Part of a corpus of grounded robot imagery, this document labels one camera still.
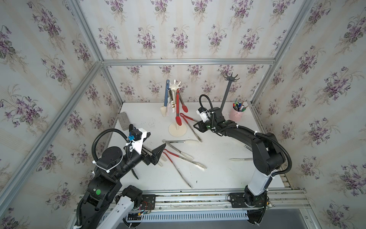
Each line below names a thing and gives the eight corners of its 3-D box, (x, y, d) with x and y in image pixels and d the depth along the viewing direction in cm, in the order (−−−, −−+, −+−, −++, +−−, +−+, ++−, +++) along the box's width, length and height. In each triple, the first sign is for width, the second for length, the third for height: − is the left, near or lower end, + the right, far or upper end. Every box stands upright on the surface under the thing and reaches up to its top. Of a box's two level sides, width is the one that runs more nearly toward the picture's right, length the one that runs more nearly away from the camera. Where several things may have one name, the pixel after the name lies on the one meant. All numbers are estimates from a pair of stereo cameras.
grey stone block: (124, 132, 104) (122, 129, 100) (119, 116, 114) (117, 112, 110) (132, 129, 106) (130, 126, 102) (126, 113, 116) (125, 110, 112)
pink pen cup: (228, 119, 109) (232, 110, 101) (229, 107, 118) (233, 98, 109) (240, 122, 108) (245, 113, 100) (241, 110, 116) (245, 100, 108)
